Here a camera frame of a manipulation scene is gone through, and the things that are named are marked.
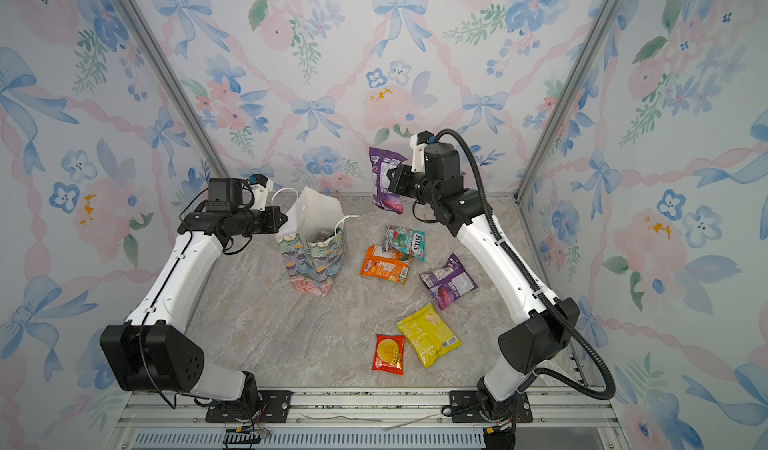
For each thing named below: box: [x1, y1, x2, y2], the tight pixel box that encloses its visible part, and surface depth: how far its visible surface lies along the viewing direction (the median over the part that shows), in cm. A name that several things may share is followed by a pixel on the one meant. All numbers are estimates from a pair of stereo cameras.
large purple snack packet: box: [368, 147, 407, 215], surface depth 76 cm
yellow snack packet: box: [396, 302, 462, 368], surface depth 85 cm
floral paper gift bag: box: [272, 186, 360, 298], surface depth 85 cm
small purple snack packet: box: [419, 253, 479, 311], surface depth 95 cm
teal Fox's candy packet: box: [382, 226, 427, 263], surface depth 103 cm
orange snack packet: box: [360, 244, 411, 284], surface depth 99 cm
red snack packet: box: [372, 334, 406, 376], surface depth 83 cm
